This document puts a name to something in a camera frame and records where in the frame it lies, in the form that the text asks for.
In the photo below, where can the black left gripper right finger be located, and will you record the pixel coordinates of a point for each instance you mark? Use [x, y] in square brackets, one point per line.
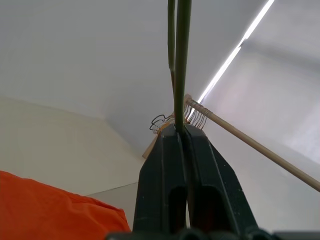
[215, 190]

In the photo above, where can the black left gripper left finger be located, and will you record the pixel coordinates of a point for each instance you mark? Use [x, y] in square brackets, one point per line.
[160, 180]

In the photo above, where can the orange shorts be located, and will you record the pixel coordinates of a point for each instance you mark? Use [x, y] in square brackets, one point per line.
[50, 212]

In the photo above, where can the bunch of hangers on rack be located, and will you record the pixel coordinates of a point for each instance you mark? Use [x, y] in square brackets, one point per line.
[163, 127]

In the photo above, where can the wooden rack rod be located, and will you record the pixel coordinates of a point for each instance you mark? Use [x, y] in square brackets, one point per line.
[250, 138]

